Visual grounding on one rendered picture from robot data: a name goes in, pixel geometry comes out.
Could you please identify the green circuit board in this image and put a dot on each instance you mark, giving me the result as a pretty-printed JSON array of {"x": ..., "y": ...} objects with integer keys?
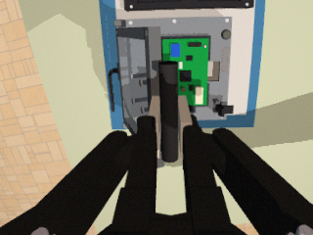
[{"x": 192, "y": 60}]

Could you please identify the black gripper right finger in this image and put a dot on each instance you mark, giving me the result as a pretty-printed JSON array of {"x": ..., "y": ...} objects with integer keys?
[{"x": 269, "y": 202}]

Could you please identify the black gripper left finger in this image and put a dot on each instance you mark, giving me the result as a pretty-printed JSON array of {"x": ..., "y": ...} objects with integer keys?
[{"x": 73, "y": 205}]

